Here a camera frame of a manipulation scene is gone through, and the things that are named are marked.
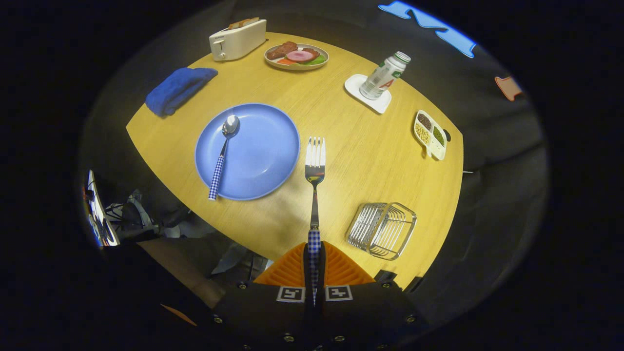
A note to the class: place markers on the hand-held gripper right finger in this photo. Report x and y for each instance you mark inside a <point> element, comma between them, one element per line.
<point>365,317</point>

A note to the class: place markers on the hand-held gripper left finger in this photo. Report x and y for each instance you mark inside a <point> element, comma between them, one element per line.
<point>263,317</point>

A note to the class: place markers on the person's trouser leg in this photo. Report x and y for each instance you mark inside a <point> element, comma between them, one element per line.
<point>234,257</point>

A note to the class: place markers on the brown slanted board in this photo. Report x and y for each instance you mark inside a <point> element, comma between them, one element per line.
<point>185,268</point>

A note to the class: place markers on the blue round plate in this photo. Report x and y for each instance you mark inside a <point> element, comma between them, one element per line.
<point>258,151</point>

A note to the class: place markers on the white divided condiment dish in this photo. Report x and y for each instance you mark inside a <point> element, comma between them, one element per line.
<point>429,142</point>

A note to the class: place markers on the white coaster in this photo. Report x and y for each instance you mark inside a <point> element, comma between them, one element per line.
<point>353,87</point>

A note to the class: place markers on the white drink bottle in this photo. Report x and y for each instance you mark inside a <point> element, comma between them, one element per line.
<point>382,78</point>

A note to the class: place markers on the folded blue towel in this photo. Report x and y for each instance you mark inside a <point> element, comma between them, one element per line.
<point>175,90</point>

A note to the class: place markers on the small beige food plate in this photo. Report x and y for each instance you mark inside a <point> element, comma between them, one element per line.
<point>297,67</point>

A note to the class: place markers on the orange tomato slice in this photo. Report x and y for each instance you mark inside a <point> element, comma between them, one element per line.
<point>285,62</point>

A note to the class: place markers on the green lettuce leaf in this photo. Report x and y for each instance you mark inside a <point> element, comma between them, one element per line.
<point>318,60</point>

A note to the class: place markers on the pink ham slice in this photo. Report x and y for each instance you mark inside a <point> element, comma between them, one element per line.
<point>300,56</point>

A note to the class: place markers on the large brown meat piece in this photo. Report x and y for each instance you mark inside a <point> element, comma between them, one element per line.
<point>282,49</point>

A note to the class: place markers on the small brown meat piece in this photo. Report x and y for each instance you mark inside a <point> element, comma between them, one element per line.
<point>312,50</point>

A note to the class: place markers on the white toaster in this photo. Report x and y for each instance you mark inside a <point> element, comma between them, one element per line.
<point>239,41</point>

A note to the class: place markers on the toast slice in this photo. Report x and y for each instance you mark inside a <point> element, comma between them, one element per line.
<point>237,24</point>
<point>250,21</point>

